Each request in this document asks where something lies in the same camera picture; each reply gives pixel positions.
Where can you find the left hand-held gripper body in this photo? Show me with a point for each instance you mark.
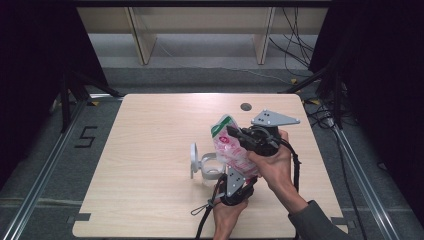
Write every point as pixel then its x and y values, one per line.
pixel 235 181

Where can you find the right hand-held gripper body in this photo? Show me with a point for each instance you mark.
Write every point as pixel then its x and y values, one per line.
pixel 261 140

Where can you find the pink and white bag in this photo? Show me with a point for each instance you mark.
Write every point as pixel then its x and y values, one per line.
pixel 230 150

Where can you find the white lidded jar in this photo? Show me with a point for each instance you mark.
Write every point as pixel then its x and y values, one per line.
pixel 210 166

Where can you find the person's right hand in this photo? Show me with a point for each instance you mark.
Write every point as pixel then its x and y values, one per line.
pixel 276 166

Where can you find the person's left hand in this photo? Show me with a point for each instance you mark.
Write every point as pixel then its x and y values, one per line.
pixel 226 220

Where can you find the black tripod stand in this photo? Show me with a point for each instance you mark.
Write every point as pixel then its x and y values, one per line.
pixel 65 103
pixel 338 100

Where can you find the beige wooden bench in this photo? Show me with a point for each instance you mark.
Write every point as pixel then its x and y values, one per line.
pixel 200 20

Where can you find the black curtain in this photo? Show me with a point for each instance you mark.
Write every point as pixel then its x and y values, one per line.
pixel 30 66
pixel 383 83

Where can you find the aluminium floor rail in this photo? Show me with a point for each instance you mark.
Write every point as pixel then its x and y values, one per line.
pixel 40 180
pixel 363 183

